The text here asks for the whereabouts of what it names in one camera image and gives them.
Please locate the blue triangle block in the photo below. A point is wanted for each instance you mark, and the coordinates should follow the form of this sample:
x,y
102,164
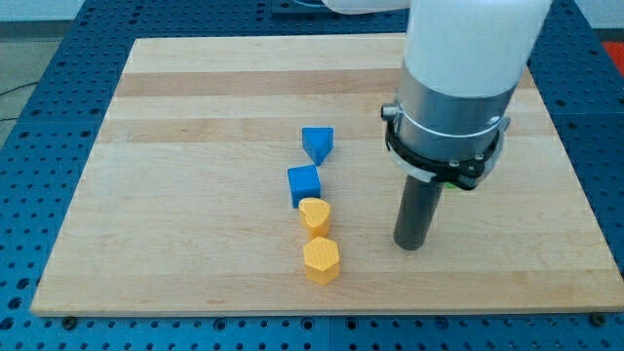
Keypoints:
x,y
317,142

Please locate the yellow heart block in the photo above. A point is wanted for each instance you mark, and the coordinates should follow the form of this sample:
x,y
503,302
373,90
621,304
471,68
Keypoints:
x,y
315,217

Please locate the blue cube block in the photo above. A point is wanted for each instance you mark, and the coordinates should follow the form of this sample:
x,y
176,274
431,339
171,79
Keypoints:
x,y
304,182

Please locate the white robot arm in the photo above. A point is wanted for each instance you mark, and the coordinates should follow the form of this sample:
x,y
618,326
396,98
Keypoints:
x,y
461,64

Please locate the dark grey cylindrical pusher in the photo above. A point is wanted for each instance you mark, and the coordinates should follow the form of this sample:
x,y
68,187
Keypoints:
x,y
419,203

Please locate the wooden board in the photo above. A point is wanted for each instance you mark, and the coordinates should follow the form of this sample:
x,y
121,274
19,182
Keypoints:
x,y
184,206

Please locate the yellow hexagon block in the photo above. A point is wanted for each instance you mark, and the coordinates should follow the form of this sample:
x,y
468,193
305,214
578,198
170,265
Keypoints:
x,y
321,260

